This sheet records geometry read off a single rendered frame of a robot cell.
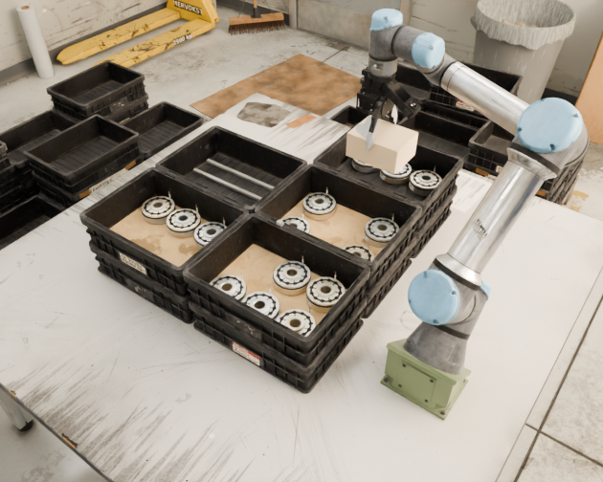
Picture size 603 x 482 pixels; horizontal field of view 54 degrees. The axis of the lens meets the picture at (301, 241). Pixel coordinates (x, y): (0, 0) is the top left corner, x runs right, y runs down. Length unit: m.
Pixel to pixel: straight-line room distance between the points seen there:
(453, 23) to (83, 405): 3.63
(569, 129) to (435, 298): 0.43
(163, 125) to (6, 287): 1.49
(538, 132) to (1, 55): 4.05
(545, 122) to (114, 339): 1.22
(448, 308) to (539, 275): 0.72
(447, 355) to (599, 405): 1.27
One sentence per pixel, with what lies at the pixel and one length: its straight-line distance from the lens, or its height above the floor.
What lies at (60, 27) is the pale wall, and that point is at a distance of 5.00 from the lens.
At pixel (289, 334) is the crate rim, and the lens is 1.37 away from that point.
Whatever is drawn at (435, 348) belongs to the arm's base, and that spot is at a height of 0.89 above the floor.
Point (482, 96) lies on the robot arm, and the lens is 1.51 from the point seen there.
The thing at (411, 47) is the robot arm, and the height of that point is 1.41.
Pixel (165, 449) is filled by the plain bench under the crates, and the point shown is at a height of 0.70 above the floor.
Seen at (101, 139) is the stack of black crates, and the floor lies 0.49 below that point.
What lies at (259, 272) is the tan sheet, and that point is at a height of 0.83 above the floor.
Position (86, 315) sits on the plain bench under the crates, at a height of 0.70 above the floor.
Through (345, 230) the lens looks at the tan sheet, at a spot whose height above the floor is 0.83.
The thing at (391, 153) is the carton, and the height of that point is 1.11.
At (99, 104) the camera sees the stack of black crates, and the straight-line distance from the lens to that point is 3.11.
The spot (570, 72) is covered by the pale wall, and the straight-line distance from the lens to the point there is 4.32.
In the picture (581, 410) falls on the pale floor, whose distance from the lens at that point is 2.58.
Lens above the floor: 2.00
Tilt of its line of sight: 42 degrees down
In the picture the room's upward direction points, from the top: straight up
